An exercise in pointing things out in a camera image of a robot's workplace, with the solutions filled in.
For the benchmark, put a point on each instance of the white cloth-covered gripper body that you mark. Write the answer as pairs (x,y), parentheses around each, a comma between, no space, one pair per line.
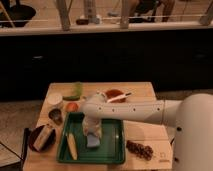
(92,125)

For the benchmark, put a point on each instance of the blue sponge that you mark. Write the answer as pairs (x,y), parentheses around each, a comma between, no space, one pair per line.
(92,141)

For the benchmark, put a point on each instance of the green plastic tray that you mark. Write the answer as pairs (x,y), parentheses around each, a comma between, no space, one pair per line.
(112,144)

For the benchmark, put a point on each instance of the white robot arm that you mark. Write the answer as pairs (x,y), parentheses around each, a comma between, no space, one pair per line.
(192,119)

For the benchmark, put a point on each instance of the red tomato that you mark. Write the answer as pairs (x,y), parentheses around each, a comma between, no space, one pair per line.
(71,107)

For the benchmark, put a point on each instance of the yellow corn cob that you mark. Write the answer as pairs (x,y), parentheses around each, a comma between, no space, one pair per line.
(72,146)

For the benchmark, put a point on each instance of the green pepper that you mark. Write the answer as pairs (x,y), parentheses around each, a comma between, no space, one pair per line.
(71,98)

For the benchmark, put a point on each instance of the small dark metal bowl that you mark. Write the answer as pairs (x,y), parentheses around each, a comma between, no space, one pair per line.
(56,116)

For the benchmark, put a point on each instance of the red bowl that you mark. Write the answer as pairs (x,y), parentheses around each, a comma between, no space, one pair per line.
(114,93)

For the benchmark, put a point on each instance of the light green vegetable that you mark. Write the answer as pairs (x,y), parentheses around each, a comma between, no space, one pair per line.
(78,89)

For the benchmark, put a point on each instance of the white spoon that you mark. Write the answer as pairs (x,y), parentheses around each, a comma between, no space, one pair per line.
(124,95)

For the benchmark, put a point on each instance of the white cup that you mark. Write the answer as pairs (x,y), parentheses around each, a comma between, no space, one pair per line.
(55,100)

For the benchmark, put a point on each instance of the sandwich slice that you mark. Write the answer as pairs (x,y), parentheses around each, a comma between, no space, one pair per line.
(43,137)

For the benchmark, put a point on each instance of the dark round plate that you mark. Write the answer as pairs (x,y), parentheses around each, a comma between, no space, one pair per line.
(34,134)

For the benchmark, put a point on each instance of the brown grape bunch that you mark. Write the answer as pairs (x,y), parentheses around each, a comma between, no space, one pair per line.
(140,150)

